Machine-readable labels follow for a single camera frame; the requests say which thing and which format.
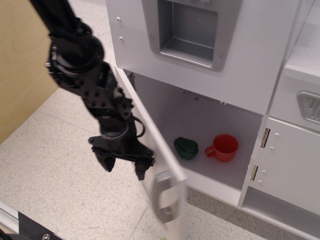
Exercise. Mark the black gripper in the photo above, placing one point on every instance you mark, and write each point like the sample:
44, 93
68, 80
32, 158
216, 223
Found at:
123, 145

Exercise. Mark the white low fridge door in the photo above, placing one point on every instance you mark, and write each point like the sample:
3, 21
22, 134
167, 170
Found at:
164, 160

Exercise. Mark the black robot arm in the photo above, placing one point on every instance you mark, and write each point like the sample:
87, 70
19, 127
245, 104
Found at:
76, 63

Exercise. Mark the green toy pepper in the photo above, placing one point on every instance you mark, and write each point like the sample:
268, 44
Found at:
186, 148

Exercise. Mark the red plastic cup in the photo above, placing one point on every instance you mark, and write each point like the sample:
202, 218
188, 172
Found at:
224, 147

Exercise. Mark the wooden plywood panel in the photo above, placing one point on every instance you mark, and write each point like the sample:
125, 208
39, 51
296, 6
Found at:
24, 81

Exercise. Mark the brass lower cabinet hinge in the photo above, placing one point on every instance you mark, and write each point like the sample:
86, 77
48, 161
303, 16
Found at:
253, 173

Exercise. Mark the brass cabinet hinge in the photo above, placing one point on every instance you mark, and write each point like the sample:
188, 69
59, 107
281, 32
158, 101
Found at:
253, 173
265, 137

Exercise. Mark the white toy kitchen cabinet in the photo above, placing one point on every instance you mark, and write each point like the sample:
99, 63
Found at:
274, 54

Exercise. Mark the brass upper cabinet hinge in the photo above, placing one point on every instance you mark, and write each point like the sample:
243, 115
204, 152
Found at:
265, 137

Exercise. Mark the grey ice dispenser recess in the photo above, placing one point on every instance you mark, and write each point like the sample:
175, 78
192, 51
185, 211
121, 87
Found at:
199, 32

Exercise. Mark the white right cabinet door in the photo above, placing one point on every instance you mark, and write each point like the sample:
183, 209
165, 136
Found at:
289, 165

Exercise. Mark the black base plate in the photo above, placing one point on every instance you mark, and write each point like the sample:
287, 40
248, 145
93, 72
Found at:
29, 230

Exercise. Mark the aluminium rail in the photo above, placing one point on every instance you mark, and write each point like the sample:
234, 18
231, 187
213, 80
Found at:
9, 219

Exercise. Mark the silver oven handle panel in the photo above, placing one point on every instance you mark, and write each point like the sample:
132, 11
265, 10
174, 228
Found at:
309, 105

